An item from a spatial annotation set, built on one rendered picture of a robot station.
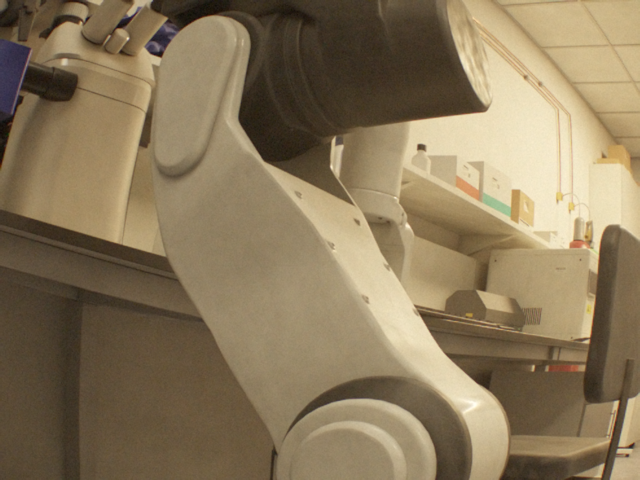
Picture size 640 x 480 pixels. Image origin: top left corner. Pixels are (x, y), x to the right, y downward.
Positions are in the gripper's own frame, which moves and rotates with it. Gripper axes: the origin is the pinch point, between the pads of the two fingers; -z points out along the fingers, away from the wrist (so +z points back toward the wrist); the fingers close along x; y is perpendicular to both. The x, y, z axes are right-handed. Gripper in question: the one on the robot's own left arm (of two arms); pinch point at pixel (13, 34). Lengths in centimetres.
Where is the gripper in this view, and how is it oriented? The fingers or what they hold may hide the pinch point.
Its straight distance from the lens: 117.1
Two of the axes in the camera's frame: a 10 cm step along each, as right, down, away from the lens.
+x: -7.4, 0.1, 6.7
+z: -0.1, -10.0, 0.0
